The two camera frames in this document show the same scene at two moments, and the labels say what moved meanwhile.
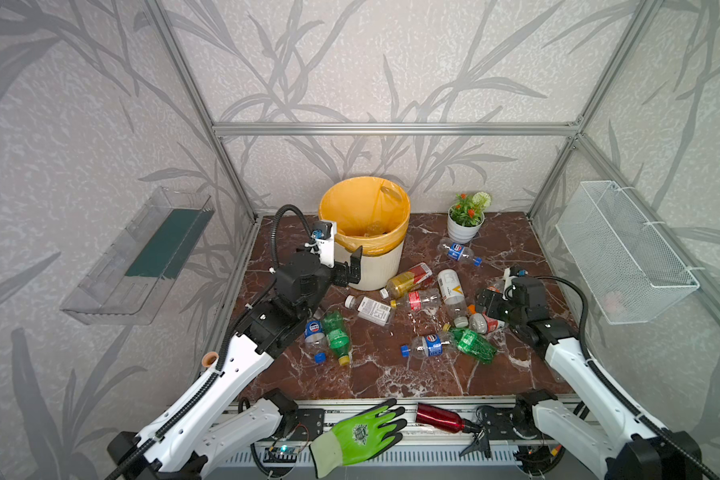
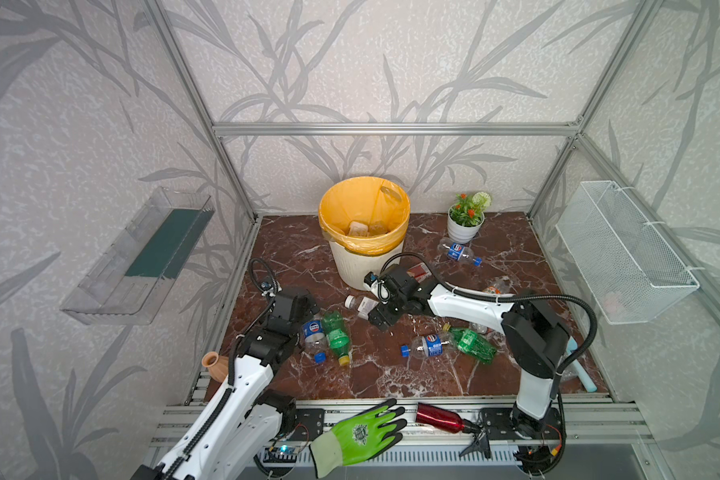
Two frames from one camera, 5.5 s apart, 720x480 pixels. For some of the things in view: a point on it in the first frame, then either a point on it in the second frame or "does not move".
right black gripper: [492, 301] to [386, 312]
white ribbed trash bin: [378, 270] does not move
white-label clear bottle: [370, 309] to [358, 229]
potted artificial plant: [466, 214] does not move
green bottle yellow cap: [336, 328] does not move
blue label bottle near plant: [458, 252] does not move
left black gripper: [342, 272] to [303, 305]
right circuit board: [539, 459] does not move
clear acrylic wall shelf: [130, 281] does not move
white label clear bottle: [452, 291] to [363, 305]
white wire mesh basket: [633, 273] does not move
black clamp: [480, 444] does not move
